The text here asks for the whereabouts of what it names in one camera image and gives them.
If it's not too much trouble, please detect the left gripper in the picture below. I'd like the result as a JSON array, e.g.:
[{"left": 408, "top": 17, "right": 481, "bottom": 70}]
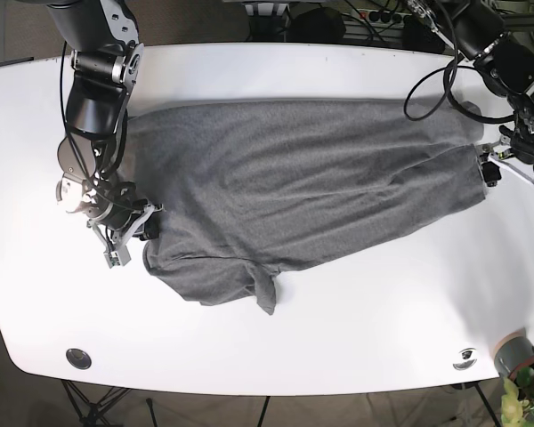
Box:
[{"left": 476, "top": 142, "right": 534, "bottom": 187}]

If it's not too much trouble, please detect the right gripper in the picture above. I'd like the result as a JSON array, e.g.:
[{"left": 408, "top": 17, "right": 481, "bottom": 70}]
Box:
[{"left": 86, "top": 202, "right": 163, "bottom": 251}]

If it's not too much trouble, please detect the dark grey T-shirt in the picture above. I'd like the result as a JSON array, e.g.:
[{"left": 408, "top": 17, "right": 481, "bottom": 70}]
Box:
[{"left": 119, "top": 100, "right": 485, "bottom": 314}]

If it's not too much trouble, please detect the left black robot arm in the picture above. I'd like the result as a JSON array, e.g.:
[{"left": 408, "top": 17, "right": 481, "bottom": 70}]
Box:
[{"left": 405, "top": 1, "right": 534, "bottom": 187}]

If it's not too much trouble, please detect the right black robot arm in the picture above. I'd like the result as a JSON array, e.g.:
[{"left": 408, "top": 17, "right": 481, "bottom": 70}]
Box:
[{"left": 45, "top": 1, "right": 162, "bottom": 267}]

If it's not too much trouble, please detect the left silver table grommet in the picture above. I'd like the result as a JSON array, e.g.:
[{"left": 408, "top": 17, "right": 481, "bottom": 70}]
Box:
[{"left": 66, "top": 348, "right": 92, "bottom": 370}]

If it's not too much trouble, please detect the silver table grommet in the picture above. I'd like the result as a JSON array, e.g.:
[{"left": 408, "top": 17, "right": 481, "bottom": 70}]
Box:
[
  {"left": 66, "top": 348, "right": 92, "bottom": 370},
  {"left": 452, "top": 347, "right": 478, "bottom": 371}
]

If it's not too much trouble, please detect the grey plant pot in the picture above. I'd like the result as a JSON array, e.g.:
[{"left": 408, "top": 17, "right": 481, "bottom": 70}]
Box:
[{"left": 491, "top": 329, "right": 534, "bottom": 381}]

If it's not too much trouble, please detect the right silver table grommet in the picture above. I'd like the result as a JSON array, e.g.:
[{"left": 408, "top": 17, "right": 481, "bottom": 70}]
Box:
[{"left": 452, "top": 347, "right": 478, "bottom": 371}]

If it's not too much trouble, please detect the green potted plant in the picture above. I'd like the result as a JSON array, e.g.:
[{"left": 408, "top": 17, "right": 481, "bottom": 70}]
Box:
[{"left": 501, "top": 365, "right": 534, "bottom": 427}]

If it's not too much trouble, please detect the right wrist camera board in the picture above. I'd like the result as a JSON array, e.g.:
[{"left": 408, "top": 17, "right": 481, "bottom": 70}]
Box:
[{"left": 103, "top": 246, "right": 131, "bottom": 269}]

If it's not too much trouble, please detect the black table leg frame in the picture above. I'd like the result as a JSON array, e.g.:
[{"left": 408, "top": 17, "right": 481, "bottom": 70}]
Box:
[{"left": 61, "top": 380, "right": 131, "bottom": 427}]

